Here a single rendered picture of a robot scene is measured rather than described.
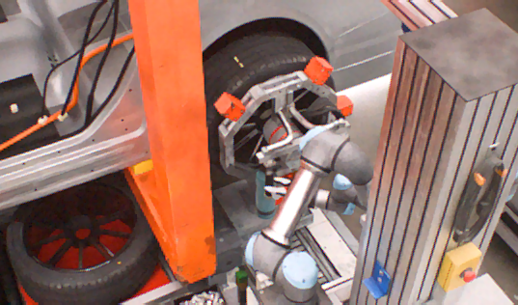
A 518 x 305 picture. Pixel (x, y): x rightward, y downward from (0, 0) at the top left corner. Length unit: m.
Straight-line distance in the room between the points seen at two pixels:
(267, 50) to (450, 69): 1.48
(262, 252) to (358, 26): 1.25
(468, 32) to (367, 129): 2.70
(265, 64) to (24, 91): 1.22
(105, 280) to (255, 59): 1.11
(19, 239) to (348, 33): 1.71
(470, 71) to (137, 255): 1.91
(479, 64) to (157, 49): 0.92
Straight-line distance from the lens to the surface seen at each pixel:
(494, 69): 1.59
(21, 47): 3.57
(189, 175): 2.46
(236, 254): 3.23
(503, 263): 3.85
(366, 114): 4.43
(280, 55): 2.92
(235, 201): 3.60
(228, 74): 2.90
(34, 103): 3.41
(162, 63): 2.10
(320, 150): 2.36
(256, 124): 3.08
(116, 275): 3.07
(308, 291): 2.41
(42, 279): 3.11
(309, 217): 3.64
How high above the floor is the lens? 2.99
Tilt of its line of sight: 46 degrees down
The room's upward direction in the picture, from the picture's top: straight up
